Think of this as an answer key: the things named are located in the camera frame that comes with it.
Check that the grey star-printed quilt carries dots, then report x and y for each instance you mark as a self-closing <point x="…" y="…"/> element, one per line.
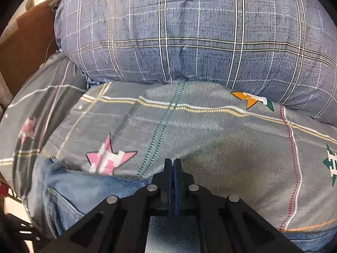
<point x="210" y="142"/>

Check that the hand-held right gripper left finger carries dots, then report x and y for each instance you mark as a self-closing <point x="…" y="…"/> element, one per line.
<point x="170" y="192"/>

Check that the blue plaid pillow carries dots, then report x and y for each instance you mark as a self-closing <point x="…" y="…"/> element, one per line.
<point x="184" y="31"/>

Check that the small red object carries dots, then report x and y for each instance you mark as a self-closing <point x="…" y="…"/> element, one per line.
<point x="3" y="189"/>

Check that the blue denim pants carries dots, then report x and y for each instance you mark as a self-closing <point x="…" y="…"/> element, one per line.
<point x="79" y="189"/>

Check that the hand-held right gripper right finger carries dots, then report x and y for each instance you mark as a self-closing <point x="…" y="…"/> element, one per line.
<point x="177" y="195"/>

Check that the black metal frame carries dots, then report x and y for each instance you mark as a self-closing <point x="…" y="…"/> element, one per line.
<point x="27" y="230"/>

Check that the brown wooden headboard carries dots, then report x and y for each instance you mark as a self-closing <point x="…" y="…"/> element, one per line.
<point x="26" y="44"/>

